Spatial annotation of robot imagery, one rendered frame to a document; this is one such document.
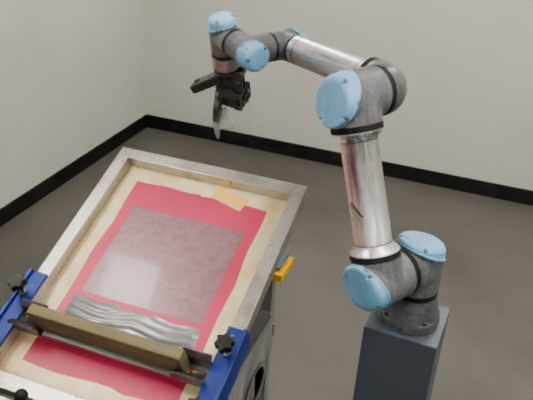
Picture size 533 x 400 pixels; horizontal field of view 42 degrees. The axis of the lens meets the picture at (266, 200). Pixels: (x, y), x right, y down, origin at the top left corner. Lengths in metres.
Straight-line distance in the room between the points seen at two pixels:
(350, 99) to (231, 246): 0.60
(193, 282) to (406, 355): 0.56
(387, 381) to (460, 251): 2.76
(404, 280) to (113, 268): 0.77
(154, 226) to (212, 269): 0.23
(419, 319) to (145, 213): 0.80
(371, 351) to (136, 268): 0.64
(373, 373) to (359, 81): 0.75
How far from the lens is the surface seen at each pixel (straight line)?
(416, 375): 1.79
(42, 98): 4.71
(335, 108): 1.48
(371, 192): 1.52
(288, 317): 3.72
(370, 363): 1.80
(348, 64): 1.67
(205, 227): 1.91
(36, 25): 4.59
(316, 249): 4.29
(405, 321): 1.72
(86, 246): 1.95
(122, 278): 1.86
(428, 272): 1.65
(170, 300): 1.79
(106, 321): 1.79
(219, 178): 1.98
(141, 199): 2.02
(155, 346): 1.60
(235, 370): 1.63
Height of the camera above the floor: 2.26
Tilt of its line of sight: 28 degrees down
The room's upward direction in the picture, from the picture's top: 4 degrees clockwise
